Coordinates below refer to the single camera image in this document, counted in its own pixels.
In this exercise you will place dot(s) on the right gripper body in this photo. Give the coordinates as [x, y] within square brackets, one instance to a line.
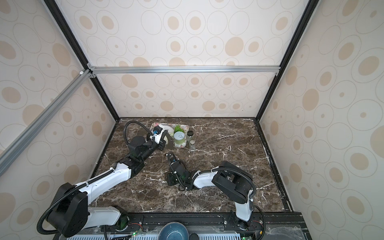
[172, 181]

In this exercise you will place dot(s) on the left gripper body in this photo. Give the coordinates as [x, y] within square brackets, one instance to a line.
[152, 145]

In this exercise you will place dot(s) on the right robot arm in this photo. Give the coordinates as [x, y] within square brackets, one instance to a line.
[235, 183]

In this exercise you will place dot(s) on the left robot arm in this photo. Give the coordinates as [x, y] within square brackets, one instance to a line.
[70, 211]

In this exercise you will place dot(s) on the white plate with red text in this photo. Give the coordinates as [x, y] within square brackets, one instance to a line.
[170, 129]

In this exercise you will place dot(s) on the green leafy vegetable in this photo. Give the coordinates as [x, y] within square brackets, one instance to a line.
[178, 129]

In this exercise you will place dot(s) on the floral rectangular tray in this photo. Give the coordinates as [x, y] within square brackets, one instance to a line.
[170, 140]

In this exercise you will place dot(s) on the small clear glass bottle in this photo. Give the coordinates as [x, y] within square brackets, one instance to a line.
[192, 145]

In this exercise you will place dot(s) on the dark lid spice jar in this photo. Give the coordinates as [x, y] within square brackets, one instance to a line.
[190, 135]

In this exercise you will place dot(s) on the blue bowl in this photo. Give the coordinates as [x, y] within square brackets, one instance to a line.
[174, 231]

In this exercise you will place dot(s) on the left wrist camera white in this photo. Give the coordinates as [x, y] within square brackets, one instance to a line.
[158, 134]

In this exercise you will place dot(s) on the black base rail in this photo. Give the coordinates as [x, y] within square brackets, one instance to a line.
[206, 226]

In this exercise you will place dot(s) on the horizontal aluminium rail back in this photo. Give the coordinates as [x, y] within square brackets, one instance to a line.
[185, 70]

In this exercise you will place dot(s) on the black vertical frame post left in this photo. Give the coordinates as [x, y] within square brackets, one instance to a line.
[60, 20]

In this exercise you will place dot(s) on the black vertical frame post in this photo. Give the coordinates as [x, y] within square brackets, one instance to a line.
[299, 31]
[60, 20]

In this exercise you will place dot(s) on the aluminium rail left wall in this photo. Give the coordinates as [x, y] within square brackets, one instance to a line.
[25, 138]

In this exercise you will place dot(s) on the black vertical frame post right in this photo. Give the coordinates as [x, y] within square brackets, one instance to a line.
[299, 31]

